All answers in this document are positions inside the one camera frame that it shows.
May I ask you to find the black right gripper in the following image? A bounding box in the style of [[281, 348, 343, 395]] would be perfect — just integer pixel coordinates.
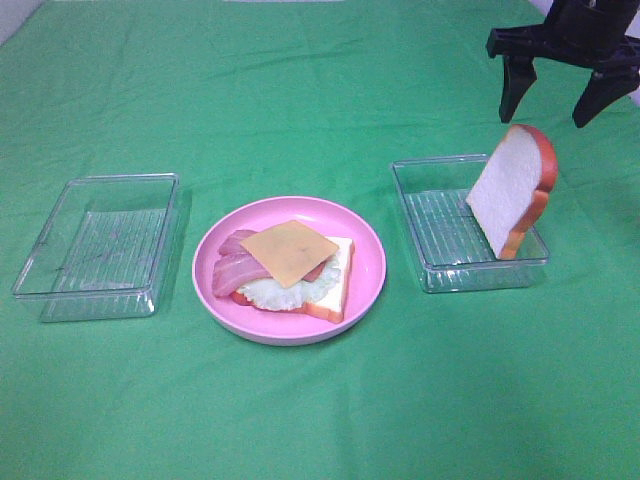
[[486, 0, 639, 128]]

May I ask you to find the yellow cheese slice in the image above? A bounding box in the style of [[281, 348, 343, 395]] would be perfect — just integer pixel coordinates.
[[240, 220, 339, 288]]

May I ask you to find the toast bread slice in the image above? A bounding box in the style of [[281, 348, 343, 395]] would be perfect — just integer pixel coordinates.
[[466, 124, 558, 260], [230, 237, 355, 323]]

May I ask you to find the green lettuce leaf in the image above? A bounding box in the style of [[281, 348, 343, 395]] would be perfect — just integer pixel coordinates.
[[233, 254, 342, 311]]

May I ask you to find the bacon strip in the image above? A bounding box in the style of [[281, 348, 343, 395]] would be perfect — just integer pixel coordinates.
[[212, 254, 341, 300], [218, 229, 256, 256]]

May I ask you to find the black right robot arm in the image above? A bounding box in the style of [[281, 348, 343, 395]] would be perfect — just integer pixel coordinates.
[[486, 1, 639, 128]]

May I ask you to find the right clear plastic tray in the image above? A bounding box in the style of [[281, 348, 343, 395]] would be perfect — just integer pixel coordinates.
[[391, 154, 549, 293]]

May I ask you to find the clear plastic tray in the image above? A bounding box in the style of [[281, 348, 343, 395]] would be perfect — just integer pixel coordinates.
[[12, 173, 181, 323], [391, 154, 549, 293]]

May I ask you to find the green tablecloth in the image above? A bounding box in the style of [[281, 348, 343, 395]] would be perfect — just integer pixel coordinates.
[[1, 1, 639, 479]]

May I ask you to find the pink round plate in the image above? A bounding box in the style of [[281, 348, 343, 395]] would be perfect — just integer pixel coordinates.
[[192, 196, 387, 346]]

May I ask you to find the left clear plastic tray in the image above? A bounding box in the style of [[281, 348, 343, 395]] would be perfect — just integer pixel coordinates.
[[12, 173, 181, 323]]

